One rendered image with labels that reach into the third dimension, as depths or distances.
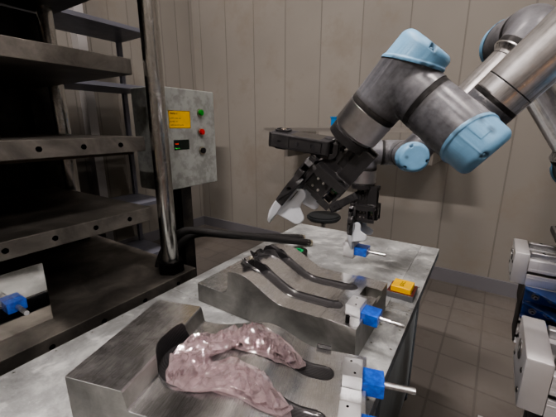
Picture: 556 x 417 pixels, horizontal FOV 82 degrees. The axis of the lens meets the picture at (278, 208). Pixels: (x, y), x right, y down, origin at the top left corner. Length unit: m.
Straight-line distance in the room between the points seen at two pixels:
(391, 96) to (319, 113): 2.86
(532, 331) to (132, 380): 0.67
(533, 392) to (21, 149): 1.17
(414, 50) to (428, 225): 2.69
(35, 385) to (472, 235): 2.88
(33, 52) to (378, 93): 0.91
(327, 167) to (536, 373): 0.43
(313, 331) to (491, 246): 2.42
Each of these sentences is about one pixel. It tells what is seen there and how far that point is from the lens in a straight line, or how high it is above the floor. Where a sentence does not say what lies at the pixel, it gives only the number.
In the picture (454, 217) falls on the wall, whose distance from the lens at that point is 3.05.
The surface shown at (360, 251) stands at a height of 0.93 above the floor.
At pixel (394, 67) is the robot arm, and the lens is 0.47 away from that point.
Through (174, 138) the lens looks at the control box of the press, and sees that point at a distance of 1.37.
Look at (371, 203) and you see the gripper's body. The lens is 1.02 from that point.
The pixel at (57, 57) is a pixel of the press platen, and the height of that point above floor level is 1.51.
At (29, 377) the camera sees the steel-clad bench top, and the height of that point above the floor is 0.80.
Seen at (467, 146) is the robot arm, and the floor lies 1.30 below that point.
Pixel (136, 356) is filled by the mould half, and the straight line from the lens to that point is 0.70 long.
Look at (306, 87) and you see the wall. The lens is 3.41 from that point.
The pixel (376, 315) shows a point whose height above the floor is 0.90.
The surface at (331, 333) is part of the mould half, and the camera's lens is 0.81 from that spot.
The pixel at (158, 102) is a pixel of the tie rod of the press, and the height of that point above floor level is 1.40.
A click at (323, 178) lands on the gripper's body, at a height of 1.24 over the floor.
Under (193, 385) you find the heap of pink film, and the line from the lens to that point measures 0.65.
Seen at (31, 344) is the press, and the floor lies 0.78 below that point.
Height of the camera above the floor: 1.32
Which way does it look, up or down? 14 degrees down
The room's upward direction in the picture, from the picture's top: straight up
